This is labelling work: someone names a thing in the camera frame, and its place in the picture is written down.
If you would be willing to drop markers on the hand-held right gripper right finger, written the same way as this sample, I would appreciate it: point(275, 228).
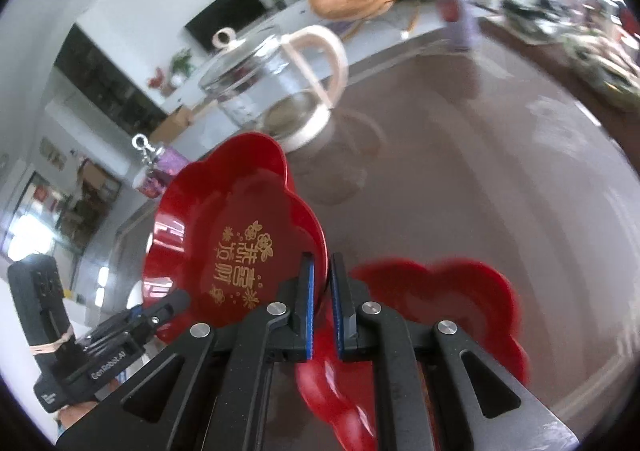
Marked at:
point(336, 316)

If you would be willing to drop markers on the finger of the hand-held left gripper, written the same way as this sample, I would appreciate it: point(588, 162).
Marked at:
point(165, 308)

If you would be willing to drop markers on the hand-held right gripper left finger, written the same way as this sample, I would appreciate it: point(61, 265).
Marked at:
point(309, 316)

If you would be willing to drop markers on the red flower-shaped plate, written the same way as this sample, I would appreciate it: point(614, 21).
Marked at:
point(225, 211)
point(450, 311)

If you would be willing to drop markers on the red flower arrangement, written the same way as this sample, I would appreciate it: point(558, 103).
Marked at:
point(157, 78)

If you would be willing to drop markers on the glass electric kettle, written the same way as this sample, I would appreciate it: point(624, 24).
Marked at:
point(265, 81)

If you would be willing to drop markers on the black display cabinet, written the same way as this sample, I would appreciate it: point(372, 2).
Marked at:
point(100, 76)

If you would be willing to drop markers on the leafy potted plant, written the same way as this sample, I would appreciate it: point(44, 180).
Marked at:
point(181, 62)

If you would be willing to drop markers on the flat screen television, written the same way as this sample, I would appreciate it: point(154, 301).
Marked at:
point(225, 13)

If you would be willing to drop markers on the clutter of table items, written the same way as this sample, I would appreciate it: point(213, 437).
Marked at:
point(575, 36)

